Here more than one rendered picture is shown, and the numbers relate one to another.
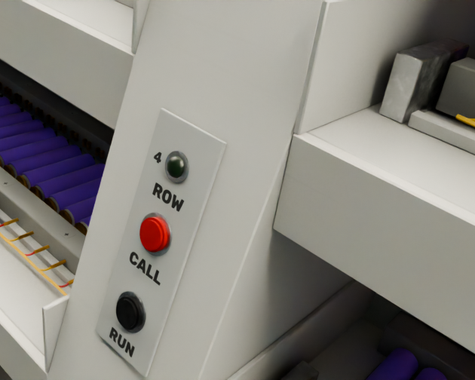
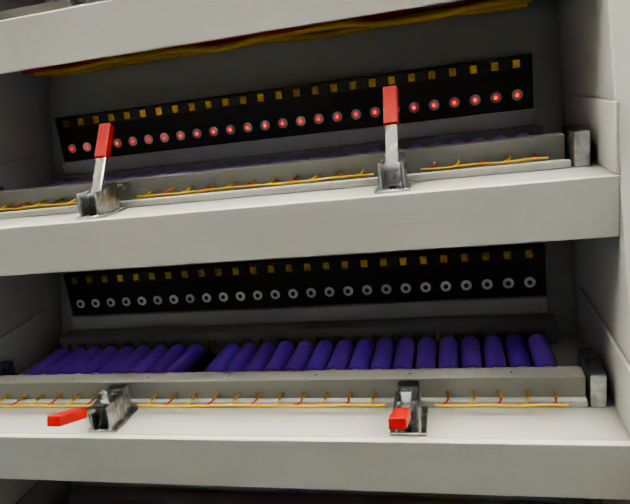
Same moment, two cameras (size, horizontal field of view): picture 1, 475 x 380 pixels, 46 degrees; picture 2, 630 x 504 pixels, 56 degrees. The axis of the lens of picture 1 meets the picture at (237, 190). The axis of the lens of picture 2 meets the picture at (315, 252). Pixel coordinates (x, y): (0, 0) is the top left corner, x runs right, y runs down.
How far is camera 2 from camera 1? 0.42 m
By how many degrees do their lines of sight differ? 27
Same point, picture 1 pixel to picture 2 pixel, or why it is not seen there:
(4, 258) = (478, 419)
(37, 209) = (464, 372)
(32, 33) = (488, 208)
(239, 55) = not seen: outside the picture
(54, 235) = (507, 376)
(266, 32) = not seen: outside the picture
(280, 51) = not seen: outside the picture
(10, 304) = (541, 434)
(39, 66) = (498, 230)
